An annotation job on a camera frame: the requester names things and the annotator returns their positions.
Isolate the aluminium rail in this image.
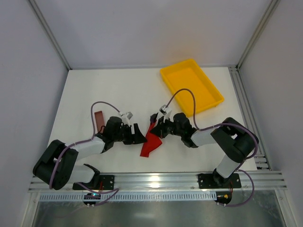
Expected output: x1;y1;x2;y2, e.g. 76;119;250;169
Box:
228;66;272;171
28;170;287;193

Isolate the left frame post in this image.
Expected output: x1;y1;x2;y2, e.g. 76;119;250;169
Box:
27;0;72;70

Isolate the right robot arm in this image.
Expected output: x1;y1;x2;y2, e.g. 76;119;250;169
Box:
150;113;259;187

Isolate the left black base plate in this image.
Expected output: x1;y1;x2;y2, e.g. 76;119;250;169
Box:
72;175;115;190

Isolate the right side aluminium rail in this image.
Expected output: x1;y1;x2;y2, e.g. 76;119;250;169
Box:
228;66;272;171

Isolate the front aluminium rail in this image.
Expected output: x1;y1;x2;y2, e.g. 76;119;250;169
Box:
28;170;287;193

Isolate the purple cable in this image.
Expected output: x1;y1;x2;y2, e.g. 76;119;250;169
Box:
165;88;259;207
49;101;121;205

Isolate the yellow plastic bin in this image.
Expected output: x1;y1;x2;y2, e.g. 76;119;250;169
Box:
160;59;224;117

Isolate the frame post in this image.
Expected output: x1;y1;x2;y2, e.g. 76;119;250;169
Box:
27;0;72;70
236;0;280;71

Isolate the brown utensil tray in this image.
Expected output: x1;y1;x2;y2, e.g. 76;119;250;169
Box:
94;111;105;131

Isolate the slotted cable duct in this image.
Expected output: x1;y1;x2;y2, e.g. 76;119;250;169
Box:
39;191;217;202

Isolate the right frame post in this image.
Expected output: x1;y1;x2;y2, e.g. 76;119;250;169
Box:
236;0;280;71

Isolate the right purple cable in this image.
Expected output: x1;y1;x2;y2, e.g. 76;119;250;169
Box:
165;88;259;207

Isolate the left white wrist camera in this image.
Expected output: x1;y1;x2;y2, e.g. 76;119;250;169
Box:
118;112;135;134

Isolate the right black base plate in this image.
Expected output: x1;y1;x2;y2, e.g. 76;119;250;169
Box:
197;173;241;189

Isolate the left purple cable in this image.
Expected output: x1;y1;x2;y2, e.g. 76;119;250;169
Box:
49;101;121;205

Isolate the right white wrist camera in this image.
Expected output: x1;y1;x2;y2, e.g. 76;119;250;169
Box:
156;105;172;121

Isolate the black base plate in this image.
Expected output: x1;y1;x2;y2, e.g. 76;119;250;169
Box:
72;175;115;190
197;173;241;189

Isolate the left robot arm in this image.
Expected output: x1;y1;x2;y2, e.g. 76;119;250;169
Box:
33;116;147;190

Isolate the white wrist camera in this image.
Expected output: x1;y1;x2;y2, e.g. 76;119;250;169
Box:
118;112;135;134
156;105;172;121

